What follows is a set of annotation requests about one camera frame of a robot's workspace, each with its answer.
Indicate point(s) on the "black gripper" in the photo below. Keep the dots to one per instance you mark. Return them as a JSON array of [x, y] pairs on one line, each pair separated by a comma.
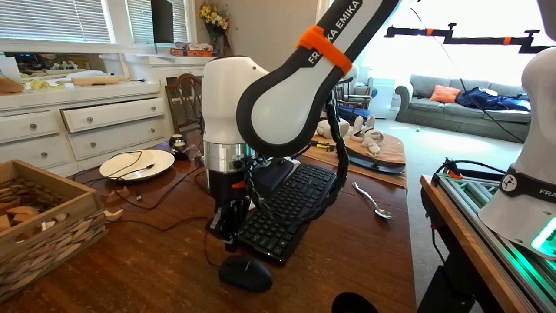
[[228, 218]]

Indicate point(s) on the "black computer mouse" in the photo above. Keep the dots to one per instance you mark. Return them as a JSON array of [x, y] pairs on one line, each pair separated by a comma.
[[245, 274]]

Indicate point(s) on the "white robot base right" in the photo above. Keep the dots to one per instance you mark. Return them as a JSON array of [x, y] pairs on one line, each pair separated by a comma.
[[523, 209]]

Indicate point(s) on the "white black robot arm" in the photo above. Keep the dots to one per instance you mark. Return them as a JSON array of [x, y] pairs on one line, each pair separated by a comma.
[[251, 112]]

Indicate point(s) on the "black computer keyboard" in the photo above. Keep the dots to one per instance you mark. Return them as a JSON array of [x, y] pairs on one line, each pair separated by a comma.
[[292, 194]]

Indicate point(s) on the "white oval plate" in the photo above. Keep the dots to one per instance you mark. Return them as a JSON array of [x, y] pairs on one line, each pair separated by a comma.
[[136, 166]]

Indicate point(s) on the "dark wooden chair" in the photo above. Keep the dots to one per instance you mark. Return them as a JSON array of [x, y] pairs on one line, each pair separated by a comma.
[[185, 103]]

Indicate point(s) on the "silver metal spoon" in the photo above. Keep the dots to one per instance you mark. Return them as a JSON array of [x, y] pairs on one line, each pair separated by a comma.
[[377, 209]]

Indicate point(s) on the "yellow flowers in vase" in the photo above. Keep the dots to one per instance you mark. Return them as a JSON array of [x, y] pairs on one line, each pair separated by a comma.
[[216, 25]]

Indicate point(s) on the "white drawer cabinet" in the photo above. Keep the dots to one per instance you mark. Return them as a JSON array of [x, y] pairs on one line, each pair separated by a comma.
[[66, 131]]

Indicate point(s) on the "wicker wooden basket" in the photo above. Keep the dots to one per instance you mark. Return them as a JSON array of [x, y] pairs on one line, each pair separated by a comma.
[[46, 220]]

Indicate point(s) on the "grey sofa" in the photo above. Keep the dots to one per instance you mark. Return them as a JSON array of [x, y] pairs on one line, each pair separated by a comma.
[[416, 107]]

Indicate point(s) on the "orange cushion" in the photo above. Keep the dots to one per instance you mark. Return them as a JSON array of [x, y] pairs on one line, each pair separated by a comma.
[[445, 94]]

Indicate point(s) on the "blue cloth on sofa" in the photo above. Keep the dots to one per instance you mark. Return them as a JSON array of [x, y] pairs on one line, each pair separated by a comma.
[[482, 98]]

